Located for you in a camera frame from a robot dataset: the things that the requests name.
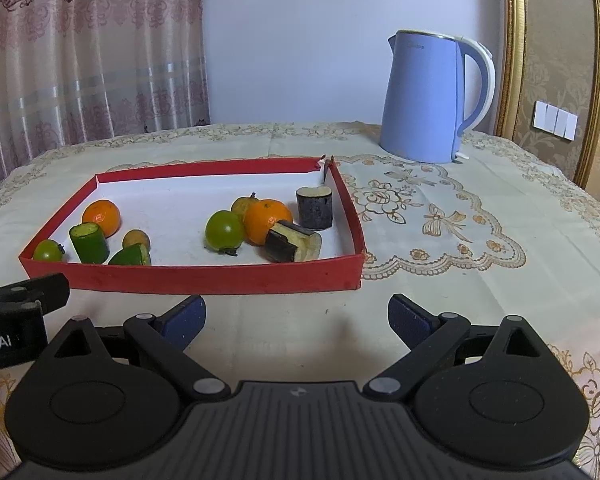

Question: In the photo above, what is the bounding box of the gold wall moulding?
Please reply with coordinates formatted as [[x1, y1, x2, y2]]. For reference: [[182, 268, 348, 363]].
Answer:
[[572, 0, 600, 191], [495, 0, 528, 138]]

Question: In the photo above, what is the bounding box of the green cucumber cylinder piece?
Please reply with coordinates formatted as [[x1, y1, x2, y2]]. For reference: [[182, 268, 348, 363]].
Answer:
[[69, 222, 111, 264]]

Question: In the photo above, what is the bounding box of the green cucumber end piece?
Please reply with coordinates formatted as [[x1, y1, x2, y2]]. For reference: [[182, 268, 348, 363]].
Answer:
[[107, 243, 152, 266]]

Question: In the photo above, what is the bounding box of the small yellow-green fruit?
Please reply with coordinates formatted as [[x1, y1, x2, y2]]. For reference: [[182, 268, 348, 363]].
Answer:
[[230, 193, 261, 218]]

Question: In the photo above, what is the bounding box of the green persimmon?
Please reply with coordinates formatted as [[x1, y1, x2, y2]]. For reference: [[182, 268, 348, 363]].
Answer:
[[32, 239, 65, 262], [204, 210, 246, 253]]

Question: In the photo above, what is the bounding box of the white wall switch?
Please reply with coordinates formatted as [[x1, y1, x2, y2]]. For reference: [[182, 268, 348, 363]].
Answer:
[[532, 100, 579, 141]]

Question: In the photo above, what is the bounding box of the blue electric kettle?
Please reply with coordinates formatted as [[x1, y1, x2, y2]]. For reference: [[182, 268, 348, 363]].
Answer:
[[379, 30, 496, 164]]

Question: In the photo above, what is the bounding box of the orange mandarin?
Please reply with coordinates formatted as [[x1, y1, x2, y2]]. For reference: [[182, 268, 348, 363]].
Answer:
[[243, 199, 294, 246], [81, 199, 122, 238]]

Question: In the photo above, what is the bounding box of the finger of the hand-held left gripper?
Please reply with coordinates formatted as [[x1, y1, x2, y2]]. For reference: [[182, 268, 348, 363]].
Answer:
[[0, 273, 71, 316]]

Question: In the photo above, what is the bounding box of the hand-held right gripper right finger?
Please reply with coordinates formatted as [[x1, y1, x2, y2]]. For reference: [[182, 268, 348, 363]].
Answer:
[[362, 293, 556, 402]]

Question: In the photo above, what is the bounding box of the small brown fruit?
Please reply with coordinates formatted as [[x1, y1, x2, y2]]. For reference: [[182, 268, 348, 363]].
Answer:
[[122, 229, 151, 251]]

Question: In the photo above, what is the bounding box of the pink patterned curtain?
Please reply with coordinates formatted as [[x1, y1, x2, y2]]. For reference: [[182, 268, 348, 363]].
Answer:
[[0, 0, 212, 196]]

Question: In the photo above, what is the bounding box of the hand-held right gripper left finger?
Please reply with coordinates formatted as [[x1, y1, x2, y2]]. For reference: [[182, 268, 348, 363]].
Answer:
[[40, 295, 232, 402]]

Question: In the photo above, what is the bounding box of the red cardboard box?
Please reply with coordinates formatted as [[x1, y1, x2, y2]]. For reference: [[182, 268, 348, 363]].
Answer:
[[19, 156, 367, 295]]

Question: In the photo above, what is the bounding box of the cream embroidered tablecloth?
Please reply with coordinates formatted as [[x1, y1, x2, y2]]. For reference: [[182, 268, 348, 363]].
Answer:
[[0, 121, 600, 480]]

